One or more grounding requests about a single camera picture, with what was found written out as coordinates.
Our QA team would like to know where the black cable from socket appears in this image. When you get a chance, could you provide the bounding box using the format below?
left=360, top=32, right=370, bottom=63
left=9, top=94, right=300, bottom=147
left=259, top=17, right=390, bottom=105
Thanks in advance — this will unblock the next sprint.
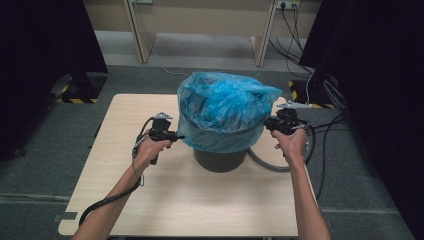
left=280, top=3, right=305, bottom=54

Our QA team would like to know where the grey bin rim ring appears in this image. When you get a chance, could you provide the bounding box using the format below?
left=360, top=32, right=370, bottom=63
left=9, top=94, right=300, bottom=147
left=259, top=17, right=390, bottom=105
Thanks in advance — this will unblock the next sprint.
left=246, top=146, right=313, bottom=174

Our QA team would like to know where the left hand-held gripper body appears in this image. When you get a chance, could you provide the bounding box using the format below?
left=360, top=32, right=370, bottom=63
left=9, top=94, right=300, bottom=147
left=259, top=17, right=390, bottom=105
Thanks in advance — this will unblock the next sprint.
left=147, top=112, right=178, bottom=167

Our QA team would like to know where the person's left hand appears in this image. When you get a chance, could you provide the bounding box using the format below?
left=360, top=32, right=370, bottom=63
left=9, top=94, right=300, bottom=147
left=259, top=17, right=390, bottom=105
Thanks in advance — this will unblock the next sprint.
left=134, top=131, right=174, bottom=172

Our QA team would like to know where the white cable by stand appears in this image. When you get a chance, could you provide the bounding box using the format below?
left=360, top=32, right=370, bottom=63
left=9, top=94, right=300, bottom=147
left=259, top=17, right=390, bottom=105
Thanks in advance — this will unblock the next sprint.
left=299, top=71, right=316, bottom=107

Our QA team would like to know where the person's right hand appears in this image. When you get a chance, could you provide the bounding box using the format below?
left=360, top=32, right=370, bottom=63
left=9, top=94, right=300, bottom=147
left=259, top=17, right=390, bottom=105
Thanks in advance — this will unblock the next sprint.
left=270, top=127, right=308, bottom=165

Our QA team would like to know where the blue plastic trash bag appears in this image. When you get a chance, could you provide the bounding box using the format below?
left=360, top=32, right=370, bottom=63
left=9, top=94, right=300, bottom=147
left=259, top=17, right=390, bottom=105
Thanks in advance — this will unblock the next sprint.
left=176, top=71, right=284, bottom=155

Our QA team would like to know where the black floor cable pair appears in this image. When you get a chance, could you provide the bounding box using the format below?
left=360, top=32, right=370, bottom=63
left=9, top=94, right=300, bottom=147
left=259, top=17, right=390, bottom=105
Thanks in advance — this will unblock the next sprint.
left=309, top=113, right=351, bottom=134

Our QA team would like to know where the beige desk leg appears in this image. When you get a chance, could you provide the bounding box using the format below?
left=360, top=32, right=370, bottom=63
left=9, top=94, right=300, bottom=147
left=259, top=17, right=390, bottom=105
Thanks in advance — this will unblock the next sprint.
left=250, top=0, right=280, bottom=68
left=123, top=0, right=158, bottom=64

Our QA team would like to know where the long black floor cable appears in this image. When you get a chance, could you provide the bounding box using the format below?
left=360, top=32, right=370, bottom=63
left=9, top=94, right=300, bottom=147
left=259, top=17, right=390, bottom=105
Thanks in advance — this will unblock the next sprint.
left=315, top=114, right=346, bottom=201

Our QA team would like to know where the thin white floor cable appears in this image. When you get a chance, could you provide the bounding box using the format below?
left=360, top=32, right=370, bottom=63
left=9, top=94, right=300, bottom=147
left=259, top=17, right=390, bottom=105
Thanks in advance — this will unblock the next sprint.
left=145, top=33, right=192, bottom=78

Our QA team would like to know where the white wall socket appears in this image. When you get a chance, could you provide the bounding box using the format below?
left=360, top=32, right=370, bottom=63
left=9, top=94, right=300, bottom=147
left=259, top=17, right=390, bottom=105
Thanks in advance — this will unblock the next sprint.
left=275, top=0, right=300, bottom=10

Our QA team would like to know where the black cable along floor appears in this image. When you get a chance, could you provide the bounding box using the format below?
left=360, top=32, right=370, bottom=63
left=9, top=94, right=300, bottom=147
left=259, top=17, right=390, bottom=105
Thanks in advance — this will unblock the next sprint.
left=267, top=38, right=315, bottom=75

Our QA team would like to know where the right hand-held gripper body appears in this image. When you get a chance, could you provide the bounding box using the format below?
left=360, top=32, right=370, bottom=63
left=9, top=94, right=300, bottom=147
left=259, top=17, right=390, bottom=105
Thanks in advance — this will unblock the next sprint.
left=269, top=100, right=314, bottom=136

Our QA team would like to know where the grey tape strip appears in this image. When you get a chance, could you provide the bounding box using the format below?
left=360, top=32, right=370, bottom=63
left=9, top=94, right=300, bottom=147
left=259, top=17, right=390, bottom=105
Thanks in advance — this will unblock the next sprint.
left=52, top=211, right=79, bottom=224

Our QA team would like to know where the black stand base striped tape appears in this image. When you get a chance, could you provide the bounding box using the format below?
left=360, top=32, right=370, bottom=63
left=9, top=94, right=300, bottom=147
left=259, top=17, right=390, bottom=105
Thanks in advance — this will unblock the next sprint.
left=49, top=71, right=109, bottom=105
left=287, top=79, right=336, bottom=110

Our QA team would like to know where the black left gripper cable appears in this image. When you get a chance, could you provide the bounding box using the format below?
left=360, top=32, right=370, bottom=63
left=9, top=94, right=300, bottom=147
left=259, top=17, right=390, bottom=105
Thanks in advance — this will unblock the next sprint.
left=78, top=116, right=156, bottom=228

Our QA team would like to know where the dark grey trash bin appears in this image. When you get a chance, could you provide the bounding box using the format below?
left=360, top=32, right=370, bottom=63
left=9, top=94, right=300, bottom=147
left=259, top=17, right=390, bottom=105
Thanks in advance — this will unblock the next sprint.
left=192, top=147, right=250, bottom=174

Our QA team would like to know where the black curtain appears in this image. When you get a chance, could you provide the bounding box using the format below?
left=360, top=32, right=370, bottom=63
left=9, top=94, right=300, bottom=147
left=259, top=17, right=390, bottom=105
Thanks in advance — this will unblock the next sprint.
left=299, top=0, right=424, bottom=240
left=0, top=0, right=110, bottom=162

